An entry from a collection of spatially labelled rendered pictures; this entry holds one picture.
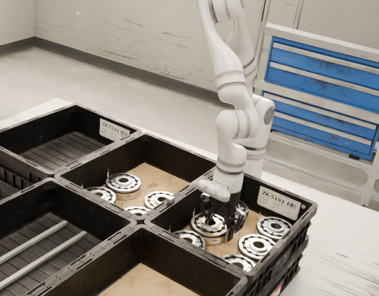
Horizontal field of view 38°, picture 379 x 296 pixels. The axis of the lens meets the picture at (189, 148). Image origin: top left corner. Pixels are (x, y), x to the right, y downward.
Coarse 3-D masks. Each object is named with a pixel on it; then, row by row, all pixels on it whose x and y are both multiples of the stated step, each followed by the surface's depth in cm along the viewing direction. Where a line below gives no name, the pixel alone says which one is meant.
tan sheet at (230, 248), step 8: (248, 216) 157; (256, 216) 157; (264, 216) 158; (248, 224) 153; (240, 232) 149; (248, 232) 150; (232, 240) 146; (208, 248) 141; (216, 248) 142; (224, 248) 142; (232, 248) 142
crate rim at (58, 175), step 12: (144, 132) 174; (120, 144) 165; (168, 144) 170; (96, 156) 157; (204, 156) 165; (72, 168) 150; (60, 180) 143; (84, 192) 139; (180, 192) 145; (108, 204) 136; (132, 216) 133; (144, 216) 133
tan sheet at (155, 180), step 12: (144, 168) 174; (156, 168) 175; (144, 180) 168; (156, 180) 168; (168, 180) 169; (180, 180) 170; (144, 192) 162; (168, 192) 163; (120, 204) 154; (132, 204) 155
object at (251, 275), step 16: (208, 176) 154; (192, 192) 146; (288, 192) 152; (160, 208) 137; (304, 224) 141; (176, 240) 126; (288, 240) 133; (208, 256) 122; (272, 256) 126; (240, 272) 119; (256, 272) 120
